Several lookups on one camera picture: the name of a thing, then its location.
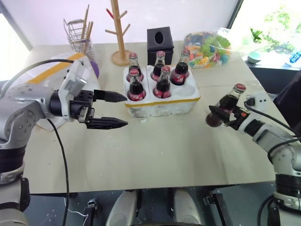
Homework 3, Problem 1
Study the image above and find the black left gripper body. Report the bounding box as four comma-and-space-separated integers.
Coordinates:
70, 89, 96, 123

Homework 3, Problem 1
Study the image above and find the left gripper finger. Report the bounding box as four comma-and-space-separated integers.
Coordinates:
93, 89, 128, 104
87, 116, 129, 130

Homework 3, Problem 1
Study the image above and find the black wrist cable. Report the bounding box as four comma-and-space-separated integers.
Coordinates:
244, 97, 301, 163
8, 59, 76, 83

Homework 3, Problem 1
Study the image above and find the green plant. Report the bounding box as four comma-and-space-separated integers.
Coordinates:
250, 27, 264, 43

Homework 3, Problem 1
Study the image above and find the metal wire basket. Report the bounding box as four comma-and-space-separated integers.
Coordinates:
63, 18, 95, 52

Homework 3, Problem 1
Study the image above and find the black tissue box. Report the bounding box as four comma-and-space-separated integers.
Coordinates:
146, 26, 175, 66

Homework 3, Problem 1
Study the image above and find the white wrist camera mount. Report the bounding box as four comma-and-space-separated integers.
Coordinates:
57, 59, 92, 122
244, 91, 271, 114

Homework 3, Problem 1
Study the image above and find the bag of coloured toy blocks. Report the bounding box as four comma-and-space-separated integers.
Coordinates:
183, 27, 248, 70

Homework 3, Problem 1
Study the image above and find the wooden mug tree stand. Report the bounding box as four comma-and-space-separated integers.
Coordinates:
104, 0, 133, 66

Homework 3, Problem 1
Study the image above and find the person in dark clothes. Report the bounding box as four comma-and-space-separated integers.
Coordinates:
273, 70, 301, 137

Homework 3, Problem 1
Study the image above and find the blue white labelled packet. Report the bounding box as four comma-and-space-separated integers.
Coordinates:
285, 50, 301, 68

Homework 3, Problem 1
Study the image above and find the white foam crate yellow tape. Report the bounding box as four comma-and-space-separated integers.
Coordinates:
123, 64, 201, 119

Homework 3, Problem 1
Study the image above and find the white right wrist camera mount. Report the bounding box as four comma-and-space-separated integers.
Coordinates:
244, 91, 271, 114

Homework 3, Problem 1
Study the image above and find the black table clamp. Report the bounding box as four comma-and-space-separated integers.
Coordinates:
86, 199, 99, 226
203, 189, 227, 226

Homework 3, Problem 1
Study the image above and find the purple round object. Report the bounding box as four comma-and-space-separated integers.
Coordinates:
90, 60, 101, 79

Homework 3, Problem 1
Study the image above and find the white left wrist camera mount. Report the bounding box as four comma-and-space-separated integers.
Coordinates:
57, 59, 92, 122

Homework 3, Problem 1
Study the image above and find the black cable loop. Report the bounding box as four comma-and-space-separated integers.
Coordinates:
257, 194, 276, 226

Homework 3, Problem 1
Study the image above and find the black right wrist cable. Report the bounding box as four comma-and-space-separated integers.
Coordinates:
244, 97, 301, 163

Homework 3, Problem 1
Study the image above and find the thin white cable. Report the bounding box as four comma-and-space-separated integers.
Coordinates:
67, 208, 89, 218

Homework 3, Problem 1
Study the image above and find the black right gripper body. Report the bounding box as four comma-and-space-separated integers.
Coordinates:
229, 106, 250, 131

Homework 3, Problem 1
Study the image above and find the glass cola bottle red cap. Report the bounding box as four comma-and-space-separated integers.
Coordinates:
152, 65, 172, 99
127, 69, 147, 102
205, 83, 247, 129
169, 49, 191, 86
128, 52, 145, 82
150, 50, 167, 82

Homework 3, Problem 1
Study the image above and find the black hanging cable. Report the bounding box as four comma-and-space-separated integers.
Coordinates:
46, 118, 71, 226

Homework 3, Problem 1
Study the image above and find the wooden chopstick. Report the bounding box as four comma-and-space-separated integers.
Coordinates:
80, 4, 90, 54
86, 21, 94, 55

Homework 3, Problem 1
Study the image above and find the teal bowl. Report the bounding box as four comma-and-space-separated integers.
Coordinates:
246, 52, 263, 65

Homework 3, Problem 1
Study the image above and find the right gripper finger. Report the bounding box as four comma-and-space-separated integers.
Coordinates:
208, 105, 236, 118
220, 116, 234, 128

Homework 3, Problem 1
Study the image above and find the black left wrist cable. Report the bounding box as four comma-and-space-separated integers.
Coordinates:
8, 59, 76, 83

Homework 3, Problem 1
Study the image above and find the white rounded robot shell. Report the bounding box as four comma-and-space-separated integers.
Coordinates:
172, 188, 207, 226
105, 189, 140, 226

